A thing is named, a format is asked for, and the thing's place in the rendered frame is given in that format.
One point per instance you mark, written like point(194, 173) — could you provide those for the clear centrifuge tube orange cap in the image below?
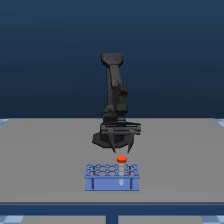
point(121, 170)

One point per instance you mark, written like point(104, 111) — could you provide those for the dark six-joint robot arm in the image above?
point(115, 86)

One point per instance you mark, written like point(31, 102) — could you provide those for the blue tube rack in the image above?
point(112, 176)

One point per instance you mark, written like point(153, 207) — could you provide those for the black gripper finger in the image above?
point(111, 143)
point(130, 144)

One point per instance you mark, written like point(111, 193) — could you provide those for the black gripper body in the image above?
point(120, 128)

